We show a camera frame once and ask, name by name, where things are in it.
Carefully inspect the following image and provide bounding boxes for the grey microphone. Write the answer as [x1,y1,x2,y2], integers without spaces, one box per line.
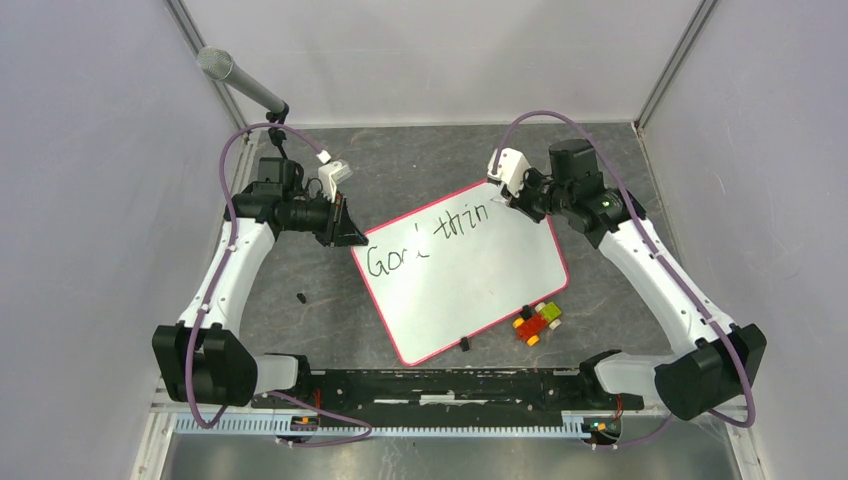
[196,46,289,114]

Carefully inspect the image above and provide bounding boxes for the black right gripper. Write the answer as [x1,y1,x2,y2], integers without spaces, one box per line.
[501,164,573,224]

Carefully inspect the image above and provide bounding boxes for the white slotted cable duct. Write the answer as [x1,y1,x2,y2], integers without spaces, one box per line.
[173,413,591,439]

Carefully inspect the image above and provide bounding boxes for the red toy brick car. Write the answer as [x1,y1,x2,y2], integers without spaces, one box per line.
[512,302,562,346]

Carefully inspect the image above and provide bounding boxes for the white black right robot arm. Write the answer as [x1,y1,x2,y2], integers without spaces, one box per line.
[487,139,767,428]

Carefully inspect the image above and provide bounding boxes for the aluminium frame rail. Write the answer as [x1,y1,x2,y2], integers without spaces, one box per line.
[151,378,260,420]

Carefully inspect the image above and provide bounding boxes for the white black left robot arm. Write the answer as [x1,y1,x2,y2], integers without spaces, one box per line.
[152,157,368,408]

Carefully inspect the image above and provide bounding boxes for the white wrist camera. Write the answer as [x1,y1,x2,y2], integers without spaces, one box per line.
[316,150,352,201]
[487,148,531,199]

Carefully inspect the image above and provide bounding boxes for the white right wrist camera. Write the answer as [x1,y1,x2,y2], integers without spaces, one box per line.
[487,148,531,199]

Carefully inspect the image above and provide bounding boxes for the pink framed whiteboard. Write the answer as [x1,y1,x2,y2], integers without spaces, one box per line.
[351,181,570,366]

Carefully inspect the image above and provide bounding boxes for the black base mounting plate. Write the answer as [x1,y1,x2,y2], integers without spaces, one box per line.
[288,368,645,428]

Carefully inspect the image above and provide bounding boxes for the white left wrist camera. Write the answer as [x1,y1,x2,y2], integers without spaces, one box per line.
[316,150,352,201]

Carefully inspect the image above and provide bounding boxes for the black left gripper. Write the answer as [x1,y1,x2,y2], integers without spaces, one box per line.
[282,188,367,248]

